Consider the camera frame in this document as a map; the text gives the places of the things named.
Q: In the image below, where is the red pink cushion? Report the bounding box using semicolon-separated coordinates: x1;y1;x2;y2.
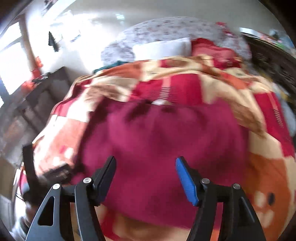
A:
191;38;242;70

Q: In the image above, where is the teal cloth on bed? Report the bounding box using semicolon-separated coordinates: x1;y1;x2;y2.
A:
93;60;128;74

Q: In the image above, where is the dark hanging garment on wall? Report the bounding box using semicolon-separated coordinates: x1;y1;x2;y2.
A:
48;32;59;52

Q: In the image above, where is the maroon knit garment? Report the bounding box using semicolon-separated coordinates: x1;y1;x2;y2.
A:
72;98;248;228

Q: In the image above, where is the red orange cream patterned blanket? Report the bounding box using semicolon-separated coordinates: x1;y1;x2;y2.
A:
33;56;295;240

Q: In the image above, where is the white pillow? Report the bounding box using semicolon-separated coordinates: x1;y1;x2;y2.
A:
132;38;192;61

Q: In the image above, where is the dark carved wooden headboard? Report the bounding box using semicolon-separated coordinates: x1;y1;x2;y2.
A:
242;34;295;98

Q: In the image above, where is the window with frame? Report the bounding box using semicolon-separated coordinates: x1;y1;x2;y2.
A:
1;21;32;105

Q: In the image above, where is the dark wooden cabinet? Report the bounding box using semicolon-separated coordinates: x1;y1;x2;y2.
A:
1;67;72;166

